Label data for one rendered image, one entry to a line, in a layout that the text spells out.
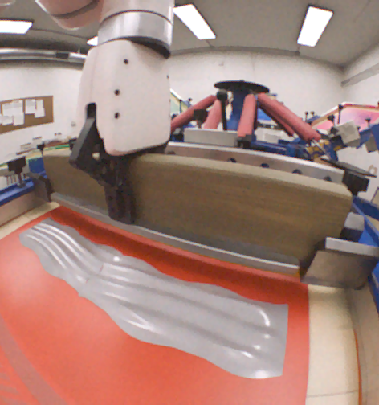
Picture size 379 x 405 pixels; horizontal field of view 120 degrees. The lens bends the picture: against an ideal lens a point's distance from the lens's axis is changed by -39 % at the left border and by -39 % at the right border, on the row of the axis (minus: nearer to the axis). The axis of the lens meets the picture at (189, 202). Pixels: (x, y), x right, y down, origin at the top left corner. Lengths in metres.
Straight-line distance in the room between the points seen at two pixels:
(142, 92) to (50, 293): 0.20
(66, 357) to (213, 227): 0.16
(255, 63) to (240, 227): 4.45
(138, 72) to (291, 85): 4.34
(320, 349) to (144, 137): 0.24
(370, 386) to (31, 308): 0.28
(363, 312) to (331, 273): 0.06
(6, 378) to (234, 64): 4.68
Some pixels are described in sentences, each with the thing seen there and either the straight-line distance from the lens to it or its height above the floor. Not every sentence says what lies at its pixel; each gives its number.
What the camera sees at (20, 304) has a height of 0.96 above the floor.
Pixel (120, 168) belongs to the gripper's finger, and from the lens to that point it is 0.16.
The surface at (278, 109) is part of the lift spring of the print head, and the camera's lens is 0.80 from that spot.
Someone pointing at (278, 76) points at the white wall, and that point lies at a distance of 4.47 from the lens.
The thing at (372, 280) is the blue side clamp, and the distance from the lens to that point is 0.19.
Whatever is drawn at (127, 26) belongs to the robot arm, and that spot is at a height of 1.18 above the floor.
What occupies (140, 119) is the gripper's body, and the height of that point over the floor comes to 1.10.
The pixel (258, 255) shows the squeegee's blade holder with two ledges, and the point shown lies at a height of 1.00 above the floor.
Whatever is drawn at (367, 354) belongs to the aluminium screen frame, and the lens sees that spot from 0.19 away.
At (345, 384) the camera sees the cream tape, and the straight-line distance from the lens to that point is 0.18.
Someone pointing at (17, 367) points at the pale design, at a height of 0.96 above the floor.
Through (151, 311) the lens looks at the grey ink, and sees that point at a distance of 0.15.
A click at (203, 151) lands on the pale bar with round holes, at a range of 0.39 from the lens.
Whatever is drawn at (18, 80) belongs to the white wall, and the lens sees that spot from 4.24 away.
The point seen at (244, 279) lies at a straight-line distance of 0.19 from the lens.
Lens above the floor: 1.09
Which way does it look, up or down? 25 degrees down
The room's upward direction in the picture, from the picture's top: 2 degrees clockwise
